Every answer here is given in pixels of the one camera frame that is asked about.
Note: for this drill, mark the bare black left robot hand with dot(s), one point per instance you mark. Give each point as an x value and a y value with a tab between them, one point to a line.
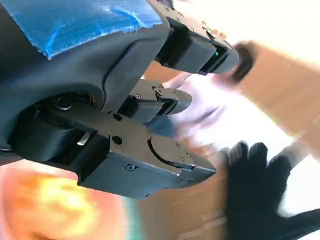
75	87

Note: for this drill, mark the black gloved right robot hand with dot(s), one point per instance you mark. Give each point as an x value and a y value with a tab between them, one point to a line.
252	200

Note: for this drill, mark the pink bowl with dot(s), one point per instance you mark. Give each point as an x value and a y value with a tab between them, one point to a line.
110	212

